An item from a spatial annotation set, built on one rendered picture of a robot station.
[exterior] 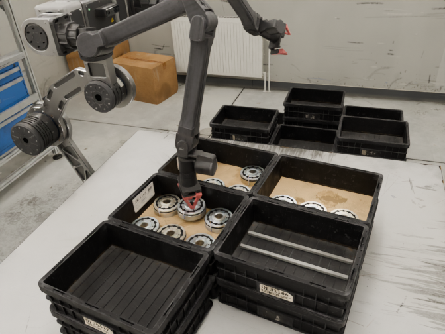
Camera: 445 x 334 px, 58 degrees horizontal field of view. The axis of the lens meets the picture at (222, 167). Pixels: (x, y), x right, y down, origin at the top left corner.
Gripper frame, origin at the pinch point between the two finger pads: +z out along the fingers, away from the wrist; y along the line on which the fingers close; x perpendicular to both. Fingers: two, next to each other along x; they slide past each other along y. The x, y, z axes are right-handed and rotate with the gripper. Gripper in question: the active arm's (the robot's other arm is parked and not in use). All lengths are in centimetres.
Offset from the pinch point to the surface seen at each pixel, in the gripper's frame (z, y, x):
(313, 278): 5, -41, -28
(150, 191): 0.9, 12.7, 12.7
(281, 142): 51, 106, -85
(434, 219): 17, -21, -92
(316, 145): 51, 93, -105
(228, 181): 5.8, 15.7, -19.3
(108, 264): 6.5, -14.0, 31.4
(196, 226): 5.9, -6.3, 0.0
